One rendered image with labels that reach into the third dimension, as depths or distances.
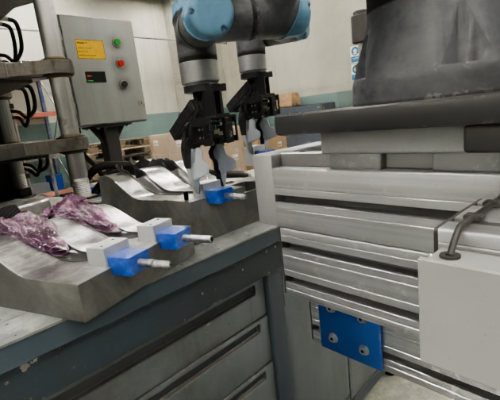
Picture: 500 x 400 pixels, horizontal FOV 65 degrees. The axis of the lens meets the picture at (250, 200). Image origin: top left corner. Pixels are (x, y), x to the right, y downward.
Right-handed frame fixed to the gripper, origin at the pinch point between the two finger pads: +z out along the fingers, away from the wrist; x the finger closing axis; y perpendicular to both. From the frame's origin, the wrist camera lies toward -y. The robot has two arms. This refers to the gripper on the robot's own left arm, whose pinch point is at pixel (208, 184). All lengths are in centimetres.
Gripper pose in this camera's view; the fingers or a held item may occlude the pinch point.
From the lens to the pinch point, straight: 83.4
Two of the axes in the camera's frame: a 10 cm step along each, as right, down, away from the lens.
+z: 1.1, 9.7, 2.1
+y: 7.2, 0.7, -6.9
